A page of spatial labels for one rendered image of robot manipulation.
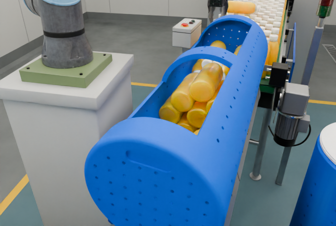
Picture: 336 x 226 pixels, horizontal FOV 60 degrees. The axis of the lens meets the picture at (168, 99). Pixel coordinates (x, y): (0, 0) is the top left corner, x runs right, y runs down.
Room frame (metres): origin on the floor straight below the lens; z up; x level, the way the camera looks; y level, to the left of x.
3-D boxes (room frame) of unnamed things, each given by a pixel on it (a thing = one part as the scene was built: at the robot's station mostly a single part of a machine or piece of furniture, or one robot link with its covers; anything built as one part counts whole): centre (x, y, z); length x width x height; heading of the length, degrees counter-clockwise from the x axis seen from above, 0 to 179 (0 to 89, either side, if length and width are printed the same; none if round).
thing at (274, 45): (1.36, -0.51, 0.99); 0.07 x 0.07 x 0.19
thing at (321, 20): (1.47, -0.77, 1.18); 0.06 x 0.06 x 0.16
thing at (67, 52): (0.85, 0.31, 1.23); 0.15 x 0.15 x 0.10
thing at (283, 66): (1.21, -0.50, 0.95); 0.10 x 0.07 x 0.10; 69
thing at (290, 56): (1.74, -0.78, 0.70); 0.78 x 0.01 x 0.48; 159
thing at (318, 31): (1.47, -0.77, 0.55); 0.04 x 0.04 x 1.10; 69
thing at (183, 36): (1.54, -0.10, 1.05); 0.20 x 0.10 x 0.10; 159
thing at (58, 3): (0.86, 0.31, 1.35); 0.13 x 0.12 x 0.14; 38
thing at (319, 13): (1.47, -0.77, 1.18); 0.06 x 0.06 x 0.05
